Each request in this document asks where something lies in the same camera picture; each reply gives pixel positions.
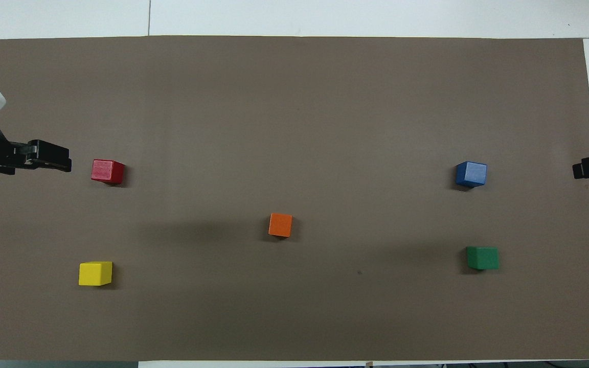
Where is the red wooden block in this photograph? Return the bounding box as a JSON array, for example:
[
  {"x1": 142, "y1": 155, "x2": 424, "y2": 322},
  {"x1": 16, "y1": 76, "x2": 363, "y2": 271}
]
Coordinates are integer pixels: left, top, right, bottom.
[{"x1": 91, "y1": 159, "x2": 125, "y2": 185}]

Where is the yellow wooden block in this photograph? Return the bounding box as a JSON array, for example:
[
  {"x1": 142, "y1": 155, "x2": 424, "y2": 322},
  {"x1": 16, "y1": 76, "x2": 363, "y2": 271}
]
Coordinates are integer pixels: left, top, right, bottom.
[{"x1": 79, "y1": 261, "x2": 113, "y2": 287}]

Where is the blue wooden block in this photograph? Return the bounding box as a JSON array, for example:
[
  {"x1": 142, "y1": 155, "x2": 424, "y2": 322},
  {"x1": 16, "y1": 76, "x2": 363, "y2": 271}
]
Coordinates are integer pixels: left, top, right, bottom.
[{"x1": 455, "y1": 162, "x2": 488, "y2": 188}]

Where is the green wooden block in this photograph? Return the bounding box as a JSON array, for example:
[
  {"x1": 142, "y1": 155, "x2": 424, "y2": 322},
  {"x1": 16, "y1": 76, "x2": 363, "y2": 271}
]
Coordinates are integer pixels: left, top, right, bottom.
[{"x1": 466, "y1": 246, "x2": 500, "y2": 270}]

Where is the orange wooden block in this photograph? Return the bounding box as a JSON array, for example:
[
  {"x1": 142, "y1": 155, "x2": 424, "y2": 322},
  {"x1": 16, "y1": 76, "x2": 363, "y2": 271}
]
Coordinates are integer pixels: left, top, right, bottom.
[{"x1": 268, "y1": 213, "x2": 293, "y2": 238}]

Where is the brown paper mat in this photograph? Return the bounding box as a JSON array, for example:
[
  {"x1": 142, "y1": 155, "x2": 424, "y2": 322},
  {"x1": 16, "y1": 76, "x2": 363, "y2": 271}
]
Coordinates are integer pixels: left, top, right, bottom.
[{"x1": 0, "y1": 36, "x2": 589, "y2": 362}]

